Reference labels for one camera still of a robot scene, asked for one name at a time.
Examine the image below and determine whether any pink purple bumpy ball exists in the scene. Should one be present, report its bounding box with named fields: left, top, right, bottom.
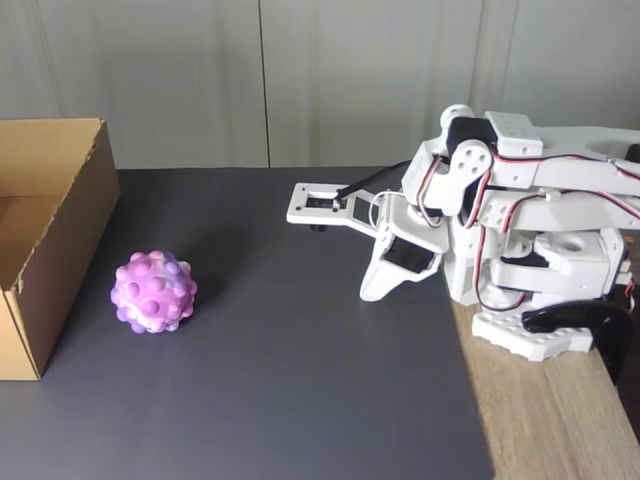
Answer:
left=109, top=249, right=199, bottom=335

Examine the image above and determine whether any black table clamp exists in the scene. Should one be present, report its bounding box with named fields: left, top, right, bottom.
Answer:
left=521, top=298, right=637, bottom=386

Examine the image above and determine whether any brown cardboard box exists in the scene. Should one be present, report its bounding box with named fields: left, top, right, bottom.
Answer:
left=0, top=117, right=121, bottom=382

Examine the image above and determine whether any grey cabinet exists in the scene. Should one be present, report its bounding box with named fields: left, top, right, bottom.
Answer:
left=0, top=0, right=640, bottom=169

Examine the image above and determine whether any thin white cable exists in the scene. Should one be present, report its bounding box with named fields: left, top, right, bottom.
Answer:
left=367, top=191, right=401, bottom=231

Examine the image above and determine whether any dark grey mat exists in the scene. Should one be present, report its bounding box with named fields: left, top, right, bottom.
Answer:
left=0, top=166, right=496, bottom=480

